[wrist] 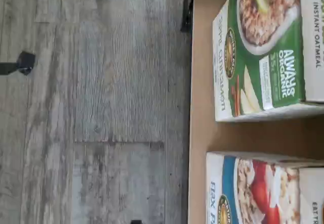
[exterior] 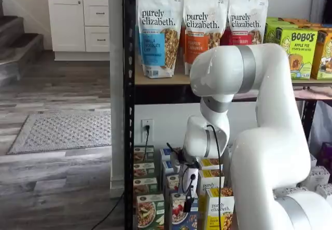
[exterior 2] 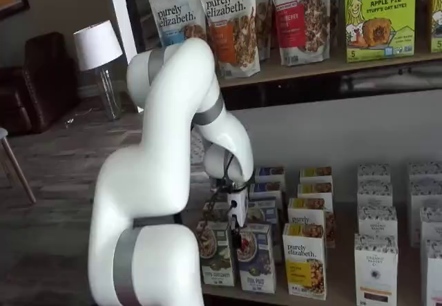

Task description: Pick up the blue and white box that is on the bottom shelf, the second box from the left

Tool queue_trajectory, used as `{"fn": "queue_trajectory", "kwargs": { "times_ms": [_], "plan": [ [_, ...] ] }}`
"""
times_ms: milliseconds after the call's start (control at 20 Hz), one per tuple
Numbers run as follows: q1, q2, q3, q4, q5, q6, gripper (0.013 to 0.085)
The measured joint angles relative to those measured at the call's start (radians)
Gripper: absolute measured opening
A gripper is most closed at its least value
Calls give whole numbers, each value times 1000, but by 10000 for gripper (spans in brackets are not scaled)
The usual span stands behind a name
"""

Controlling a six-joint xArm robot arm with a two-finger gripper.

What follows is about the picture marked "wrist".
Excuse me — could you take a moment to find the green Apple Cinnamon oatmeal box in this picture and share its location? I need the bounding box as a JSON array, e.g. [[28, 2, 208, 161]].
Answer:
[[212, 0, 324, 123]]

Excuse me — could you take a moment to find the blue white Flax Plus box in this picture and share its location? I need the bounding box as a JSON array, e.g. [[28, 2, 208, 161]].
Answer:
[[205, 151, 324, 224]]

